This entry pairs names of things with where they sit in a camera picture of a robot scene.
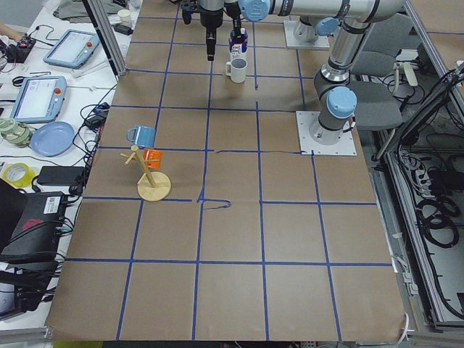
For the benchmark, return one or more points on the wooden mug tree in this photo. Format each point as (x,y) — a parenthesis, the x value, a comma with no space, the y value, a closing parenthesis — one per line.
(153,185)

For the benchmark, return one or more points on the aluminium frame post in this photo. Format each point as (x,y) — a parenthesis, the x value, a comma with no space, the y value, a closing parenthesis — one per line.
(100,21)

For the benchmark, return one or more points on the yellow tape roll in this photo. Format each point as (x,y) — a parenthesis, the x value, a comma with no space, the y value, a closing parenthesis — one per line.
(19,175)

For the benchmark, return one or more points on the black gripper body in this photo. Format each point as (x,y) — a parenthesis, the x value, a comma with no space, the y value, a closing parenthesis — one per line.
(210,21)

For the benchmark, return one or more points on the teach pendant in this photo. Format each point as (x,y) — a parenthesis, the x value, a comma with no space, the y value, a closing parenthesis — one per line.
(40,99)
(73,49)

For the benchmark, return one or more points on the black scissors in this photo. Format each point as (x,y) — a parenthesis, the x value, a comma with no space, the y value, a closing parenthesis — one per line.
(18,81)

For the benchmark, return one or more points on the orange mug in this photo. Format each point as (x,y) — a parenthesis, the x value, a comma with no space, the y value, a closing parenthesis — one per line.
(152,158)

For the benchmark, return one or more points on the blue plate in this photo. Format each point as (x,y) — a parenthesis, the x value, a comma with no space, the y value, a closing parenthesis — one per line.
(52,139)

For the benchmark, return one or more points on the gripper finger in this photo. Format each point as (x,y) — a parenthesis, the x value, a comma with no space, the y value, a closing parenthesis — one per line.
(187,8)
(211,39)
(232,9)

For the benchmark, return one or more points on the near teach pendant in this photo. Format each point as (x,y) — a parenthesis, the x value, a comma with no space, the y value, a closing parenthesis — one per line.
(40,99)

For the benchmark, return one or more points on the black power adapter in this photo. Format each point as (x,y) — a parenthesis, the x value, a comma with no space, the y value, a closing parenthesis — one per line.
(59,175)

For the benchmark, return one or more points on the far teach pendant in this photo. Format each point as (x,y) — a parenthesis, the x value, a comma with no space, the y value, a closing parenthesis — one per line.
(73,49)

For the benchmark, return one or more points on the blue mug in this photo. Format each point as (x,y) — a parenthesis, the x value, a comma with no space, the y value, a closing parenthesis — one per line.
(141,136)

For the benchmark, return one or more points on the white HOME mug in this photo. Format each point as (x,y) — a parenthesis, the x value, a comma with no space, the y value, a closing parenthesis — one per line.
(236,70)

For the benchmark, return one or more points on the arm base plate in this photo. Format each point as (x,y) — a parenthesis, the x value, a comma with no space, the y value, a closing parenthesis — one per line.
(316,140)
(300,34)

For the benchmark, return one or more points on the black electronics box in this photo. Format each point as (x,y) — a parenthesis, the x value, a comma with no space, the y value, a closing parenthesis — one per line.
(29,225)

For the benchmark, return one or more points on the paper cup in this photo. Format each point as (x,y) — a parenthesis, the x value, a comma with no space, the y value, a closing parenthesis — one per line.
(125,17)

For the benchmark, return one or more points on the green tape rolls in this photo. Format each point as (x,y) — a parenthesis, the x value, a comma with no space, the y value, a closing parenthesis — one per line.
(15,133)

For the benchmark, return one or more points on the blue milk carton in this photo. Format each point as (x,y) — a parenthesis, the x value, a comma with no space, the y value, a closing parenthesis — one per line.
(238,44)

